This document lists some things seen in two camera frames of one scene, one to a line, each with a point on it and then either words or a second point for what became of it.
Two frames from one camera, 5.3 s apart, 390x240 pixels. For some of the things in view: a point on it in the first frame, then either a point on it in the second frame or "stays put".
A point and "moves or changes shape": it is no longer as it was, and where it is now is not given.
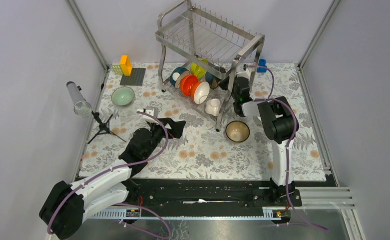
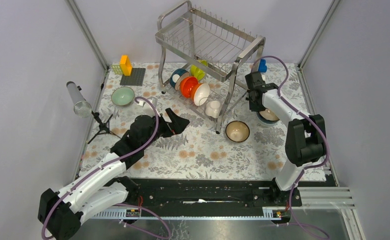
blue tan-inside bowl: x=213 y=80 moves or changes shape
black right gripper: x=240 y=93 to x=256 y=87
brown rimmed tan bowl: x=237 y=131 stays put
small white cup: x=212 y=106 stays put
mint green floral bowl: x=123 y=96 stays put
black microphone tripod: x=104 y=128 stays put
